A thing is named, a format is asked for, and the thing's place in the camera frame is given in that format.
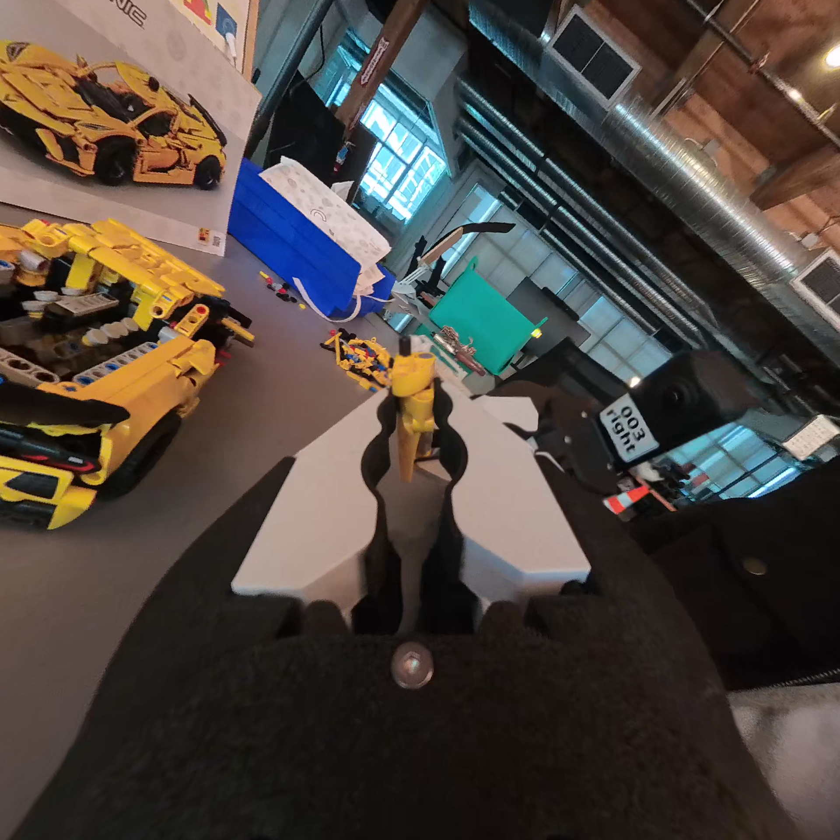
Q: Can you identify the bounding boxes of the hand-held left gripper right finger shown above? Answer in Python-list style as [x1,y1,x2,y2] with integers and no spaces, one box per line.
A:
[433,382,592,601]

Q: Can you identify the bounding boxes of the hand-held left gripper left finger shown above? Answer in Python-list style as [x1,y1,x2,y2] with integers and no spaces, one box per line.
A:
[230,392,401,601]

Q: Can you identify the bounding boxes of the small yellow brick assembly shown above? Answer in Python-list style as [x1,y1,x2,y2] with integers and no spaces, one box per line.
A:
[390,335,439,484]

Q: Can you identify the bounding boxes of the grey desk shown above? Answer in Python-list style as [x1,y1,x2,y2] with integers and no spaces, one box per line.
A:
[0,203,480,815]

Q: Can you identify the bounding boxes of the pile of loose bricks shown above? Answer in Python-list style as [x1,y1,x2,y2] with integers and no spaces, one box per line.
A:
[322,331,395,393]

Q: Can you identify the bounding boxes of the white vent grille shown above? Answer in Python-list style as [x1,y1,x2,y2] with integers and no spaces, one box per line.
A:
[545,7,642,106]
[791,252,840,329]

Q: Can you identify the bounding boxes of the scattered small bricks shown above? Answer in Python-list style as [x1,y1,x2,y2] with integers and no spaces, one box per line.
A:
[259,270,309,308]

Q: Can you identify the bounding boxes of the yellow toy brick car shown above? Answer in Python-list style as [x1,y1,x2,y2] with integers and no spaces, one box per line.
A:
[0,218,256,531]

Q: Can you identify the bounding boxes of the white paper bag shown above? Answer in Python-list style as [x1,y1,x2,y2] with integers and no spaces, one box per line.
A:
[259,156,395,322]

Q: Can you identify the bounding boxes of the blue bag with paper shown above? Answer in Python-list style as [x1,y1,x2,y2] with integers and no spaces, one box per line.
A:
[227,157,396,322]

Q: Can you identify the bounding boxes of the person's fleece-lined black jacket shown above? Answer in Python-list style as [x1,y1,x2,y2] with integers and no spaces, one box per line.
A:
[725,669,840,840]

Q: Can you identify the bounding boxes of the white instruction booklet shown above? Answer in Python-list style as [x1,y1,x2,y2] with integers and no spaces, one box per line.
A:
[0,0,263,257]

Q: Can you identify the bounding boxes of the silver ventilation duct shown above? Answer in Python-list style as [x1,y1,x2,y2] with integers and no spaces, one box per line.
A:
[456,66,840,368]

